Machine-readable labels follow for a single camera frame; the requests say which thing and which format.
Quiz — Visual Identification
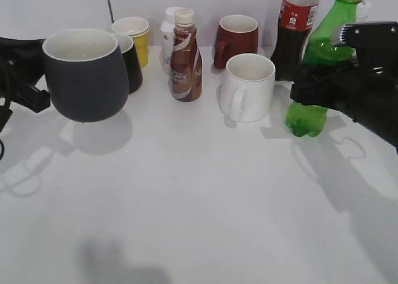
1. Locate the yellow paper cup stack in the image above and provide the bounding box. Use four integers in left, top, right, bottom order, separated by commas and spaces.
111, 17, 149, 68

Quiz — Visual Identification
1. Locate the white ceramic mug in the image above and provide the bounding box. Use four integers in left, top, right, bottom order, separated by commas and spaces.
219, 53, 275, 123

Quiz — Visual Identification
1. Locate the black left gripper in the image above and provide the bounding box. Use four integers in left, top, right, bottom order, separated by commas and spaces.
1, 37, 50, 113

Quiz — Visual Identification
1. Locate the dark red ceramic mug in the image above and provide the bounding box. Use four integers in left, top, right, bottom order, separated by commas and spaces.
213, 14, 259, 70

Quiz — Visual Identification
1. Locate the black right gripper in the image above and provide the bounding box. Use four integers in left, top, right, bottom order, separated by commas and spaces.
290, 21, 397, 148

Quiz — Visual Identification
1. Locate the black ceramic mug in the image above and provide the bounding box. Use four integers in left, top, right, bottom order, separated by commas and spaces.
113, 33, 143, 94

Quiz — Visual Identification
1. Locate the thin black cable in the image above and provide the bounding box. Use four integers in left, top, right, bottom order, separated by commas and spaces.
104, 0, 114, 24

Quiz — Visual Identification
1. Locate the clear water bottle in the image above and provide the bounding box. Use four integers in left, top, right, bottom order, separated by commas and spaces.
356, 1, 372, 22

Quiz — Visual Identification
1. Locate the white plastic drink bottle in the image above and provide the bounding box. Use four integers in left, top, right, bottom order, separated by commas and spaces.
160, 6, 181, 74

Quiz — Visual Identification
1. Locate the dark grey ceramic mug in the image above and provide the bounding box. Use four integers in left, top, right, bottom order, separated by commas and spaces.
42, 29, 129, 122

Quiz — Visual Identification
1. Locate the green soda bottle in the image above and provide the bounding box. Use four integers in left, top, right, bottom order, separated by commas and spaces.
285, 0, 362, 137

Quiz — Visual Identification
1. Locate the brown coffee drink bottle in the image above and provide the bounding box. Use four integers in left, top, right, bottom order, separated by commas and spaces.
170, 8, 202, 102

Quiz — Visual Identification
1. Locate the cola bottle red label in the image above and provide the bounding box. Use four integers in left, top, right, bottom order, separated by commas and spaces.
271, 0, 319, 81

